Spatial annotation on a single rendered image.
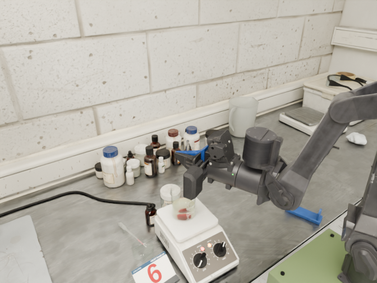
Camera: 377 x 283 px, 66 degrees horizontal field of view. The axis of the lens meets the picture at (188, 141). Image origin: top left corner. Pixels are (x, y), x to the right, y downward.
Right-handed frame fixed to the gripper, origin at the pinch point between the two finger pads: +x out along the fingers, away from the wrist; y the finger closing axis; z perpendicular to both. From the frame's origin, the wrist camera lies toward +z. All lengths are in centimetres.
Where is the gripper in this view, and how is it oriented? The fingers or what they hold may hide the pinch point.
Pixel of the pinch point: (188, 158)
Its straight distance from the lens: 64.1
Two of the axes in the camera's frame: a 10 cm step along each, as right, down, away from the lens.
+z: 0.1, -8.7, -5.0
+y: -4.9, 4.3, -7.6
